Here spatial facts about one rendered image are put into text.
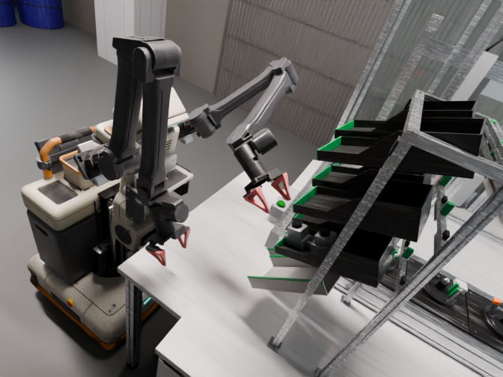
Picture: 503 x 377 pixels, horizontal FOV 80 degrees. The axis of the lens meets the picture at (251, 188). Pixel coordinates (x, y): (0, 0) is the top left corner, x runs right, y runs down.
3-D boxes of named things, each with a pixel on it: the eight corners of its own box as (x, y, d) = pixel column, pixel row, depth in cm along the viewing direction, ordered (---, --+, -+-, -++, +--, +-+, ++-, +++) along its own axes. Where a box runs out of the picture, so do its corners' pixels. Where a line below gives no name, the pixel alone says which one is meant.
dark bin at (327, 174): (311, 186, 87) (311, 161, 84) (330, 171, 96) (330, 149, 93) (420, 205, 70) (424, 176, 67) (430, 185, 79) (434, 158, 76)
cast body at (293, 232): (284, 244, 88) (283, 223, 85) (293, 237, 90) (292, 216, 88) (308, 253, 82) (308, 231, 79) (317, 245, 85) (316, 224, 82)
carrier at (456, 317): (400, 298, 114) (420, 279, 107) (406, 259, 133) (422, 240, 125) (465, 334, 108) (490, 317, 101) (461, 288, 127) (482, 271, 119)
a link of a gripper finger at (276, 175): (300, 192, 88) (283, 166, 89) (286, 201, 83) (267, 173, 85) (287, 201, 93) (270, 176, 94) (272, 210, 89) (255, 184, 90)
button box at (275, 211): (267, 214, 141) (271, 204, 137) (284, 193, 157) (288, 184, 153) (280, 221, 139) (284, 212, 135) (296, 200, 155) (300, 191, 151)
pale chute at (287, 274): (251, 288, 97) (246, 276, 96) (274, 266, 106) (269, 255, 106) (327, 296, 78) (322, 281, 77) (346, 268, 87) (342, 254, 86)
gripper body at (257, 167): (281, 172, 88) (267, 151, 89) (257, 183, 81) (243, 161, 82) (269, 182, 93) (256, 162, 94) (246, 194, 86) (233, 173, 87)
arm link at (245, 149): (233, 152, 92) (229, 149, 86) (251, 140, 91) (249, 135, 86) (245, 171, 91) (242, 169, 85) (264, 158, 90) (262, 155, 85)
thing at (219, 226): (117, 271, 107) (117, 267, 105) (245, 173, 175) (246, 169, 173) (285, 404, 88) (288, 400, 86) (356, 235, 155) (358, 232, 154)
